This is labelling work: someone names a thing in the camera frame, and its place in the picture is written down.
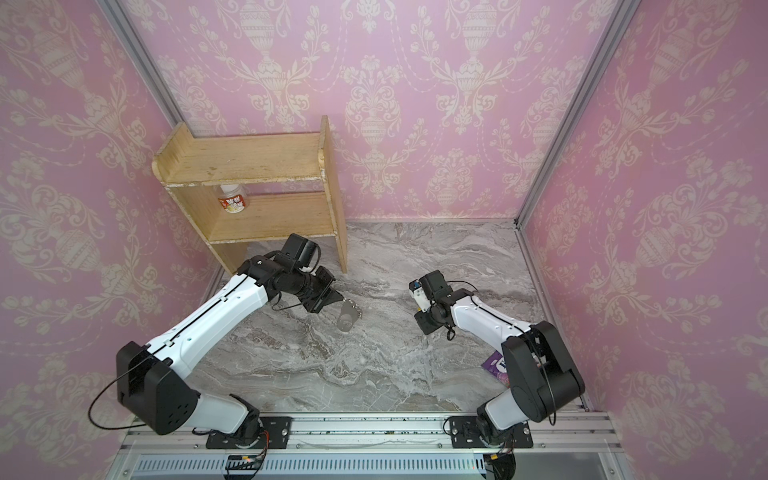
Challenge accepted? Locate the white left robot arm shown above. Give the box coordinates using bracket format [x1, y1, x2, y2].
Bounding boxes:
[116, 234, 344, 448]

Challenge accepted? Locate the wooden two-tier shelf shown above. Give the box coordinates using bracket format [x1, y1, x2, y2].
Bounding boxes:
[152, 116, 348, 273]

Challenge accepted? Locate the aluminium corner wall profile left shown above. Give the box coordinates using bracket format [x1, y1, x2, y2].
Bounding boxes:
[96, 0, 183, 127]

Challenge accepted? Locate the aluminium corner wall profile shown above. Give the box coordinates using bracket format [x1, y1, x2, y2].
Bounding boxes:
[96, 0, 183, 127]
[516, 0, 641, 231]

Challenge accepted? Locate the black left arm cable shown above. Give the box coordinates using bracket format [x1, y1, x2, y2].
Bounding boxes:
[87, 371, 148, 431]

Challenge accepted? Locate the small bottle red label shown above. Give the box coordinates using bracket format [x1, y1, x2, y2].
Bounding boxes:
[218, 184, 247, 214]

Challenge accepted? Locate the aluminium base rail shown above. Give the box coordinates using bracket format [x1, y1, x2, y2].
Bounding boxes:
[106, 410, 633, 479]

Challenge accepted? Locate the aluminium corner wall profile right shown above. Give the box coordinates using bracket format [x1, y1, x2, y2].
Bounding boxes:
[516, 0, 641, 231]

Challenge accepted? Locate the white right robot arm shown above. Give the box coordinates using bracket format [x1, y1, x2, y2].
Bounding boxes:
[409, 270, 585, 446]

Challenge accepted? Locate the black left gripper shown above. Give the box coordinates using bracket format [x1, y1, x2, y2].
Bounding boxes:
[291, 264, 348, 312]

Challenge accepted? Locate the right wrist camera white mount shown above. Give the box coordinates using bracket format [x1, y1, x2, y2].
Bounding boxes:
[409, 280, 433, 312]

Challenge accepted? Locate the purple candy bag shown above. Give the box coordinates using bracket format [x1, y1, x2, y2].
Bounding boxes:
[482, 351, 509, 386]

